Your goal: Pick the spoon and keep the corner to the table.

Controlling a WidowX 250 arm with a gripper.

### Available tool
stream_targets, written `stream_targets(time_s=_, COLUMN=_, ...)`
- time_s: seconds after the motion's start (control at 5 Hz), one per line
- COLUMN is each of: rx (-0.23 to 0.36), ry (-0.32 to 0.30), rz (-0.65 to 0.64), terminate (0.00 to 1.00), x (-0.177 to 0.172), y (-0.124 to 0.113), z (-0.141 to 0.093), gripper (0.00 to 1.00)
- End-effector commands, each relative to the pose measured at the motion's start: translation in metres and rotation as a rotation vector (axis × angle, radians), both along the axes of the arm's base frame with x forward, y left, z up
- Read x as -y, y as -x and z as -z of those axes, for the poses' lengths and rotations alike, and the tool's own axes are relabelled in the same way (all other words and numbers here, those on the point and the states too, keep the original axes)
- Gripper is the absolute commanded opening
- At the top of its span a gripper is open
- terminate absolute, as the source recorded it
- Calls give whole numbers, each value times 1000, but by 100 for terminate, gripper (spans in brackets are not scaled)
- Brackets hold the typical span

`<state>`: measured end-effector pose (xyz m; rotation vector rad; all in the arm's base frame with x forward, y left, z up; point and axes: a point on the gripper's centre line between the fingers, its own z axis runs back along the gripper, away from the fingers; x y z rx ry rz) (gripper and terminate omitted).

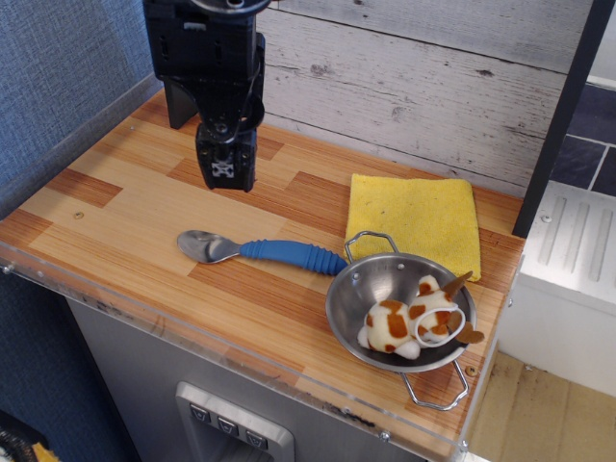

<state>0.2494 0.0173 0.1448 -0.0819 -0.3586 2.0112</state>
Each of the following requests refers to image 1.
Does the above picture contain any black left frame post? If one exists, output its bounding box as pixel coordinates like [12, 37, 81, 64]
[164, 79, 197, 129]

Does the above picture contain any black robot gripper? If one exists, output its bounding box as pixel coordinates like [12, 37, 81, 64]
[142, 1, 267, 193]

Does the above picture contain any black right frame post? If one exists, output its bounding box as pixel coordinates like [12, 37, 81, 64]
[512, 0, 615, 238]

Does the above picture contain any steel bowl with handles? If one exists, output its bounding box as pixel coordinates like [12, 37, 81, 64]
[324, 231, 478, 412]

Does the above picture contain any yellow black object on floor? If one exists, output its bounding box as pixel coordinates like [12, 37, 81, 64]
[1, 427, 61, 462]

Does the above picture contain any brown white plush toy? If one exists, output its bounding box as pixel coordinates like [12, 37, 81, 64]
[357, 271, 484, 360]

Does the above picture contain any black frame post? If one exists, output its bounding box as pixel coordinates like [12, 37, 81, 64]
[164, 79, 197, 129]
[512, 0, 615, 238]

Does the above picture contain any blue handled metal spoon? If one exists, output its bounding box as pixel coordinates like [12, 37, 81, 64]
[177, 230, 347, 275]

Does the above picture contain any white ribbed appliance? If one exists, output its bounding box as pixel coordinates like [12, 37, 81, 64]
[499, 182, 615, 395]

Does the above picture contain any grey cabinet control panel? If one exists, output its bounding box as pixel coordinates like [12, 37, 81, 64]
[175, 381, 295, 461]

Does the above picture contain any yellow folded cloth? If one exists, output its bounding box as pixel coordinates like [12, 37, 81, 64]
[346, 174, 481, 282]

